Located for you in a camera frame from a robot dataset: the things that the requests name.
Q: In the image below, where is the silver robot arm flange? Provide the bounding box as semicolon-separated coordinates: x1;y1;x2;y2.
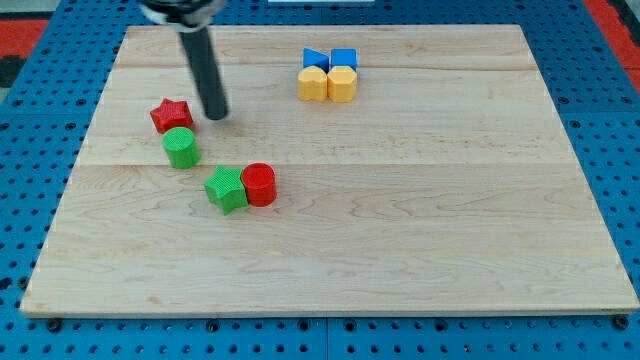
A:
140;0;228;33

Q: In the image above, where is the light wooden board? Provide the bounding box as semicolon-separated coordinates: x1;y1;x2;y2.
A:
21;25;639;319

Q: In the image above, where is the red cylinder block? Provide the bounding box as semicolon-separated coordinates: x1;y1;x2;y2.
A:
241;163;277;207

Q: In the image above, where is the green star block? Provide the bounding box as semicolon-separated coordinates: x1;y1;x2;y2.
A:
204;166;248;215

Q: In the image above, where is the yellow heart block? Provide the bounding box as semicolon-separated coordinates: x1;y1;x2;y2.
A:
297;66;328;101

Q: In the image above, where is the yellow hexagon block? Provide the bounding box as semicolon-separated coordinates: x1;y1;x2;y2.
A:
327;66;358;103

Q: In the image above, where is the blue triangle block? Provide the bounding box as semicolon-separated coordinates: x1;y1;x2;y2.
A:
302;48;330;73

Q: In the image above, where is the blue cube block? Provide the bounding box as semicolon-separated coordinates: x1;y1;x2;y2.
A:
330;48;358;71

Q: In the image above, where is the green cylinder block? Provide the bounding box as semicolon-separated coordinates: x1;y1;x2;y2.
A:
162;127;201;169

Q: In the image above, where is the red star block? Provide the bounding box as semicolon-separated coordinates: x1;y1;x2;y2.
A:
150;98;193;134

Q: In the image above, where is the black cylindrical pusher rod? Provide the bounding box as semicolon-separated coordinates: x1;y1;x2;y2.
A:
180;26;229;121

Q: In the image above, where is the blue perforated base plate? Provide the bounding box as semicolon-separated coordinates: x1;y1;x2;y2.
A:
1;0;639;359

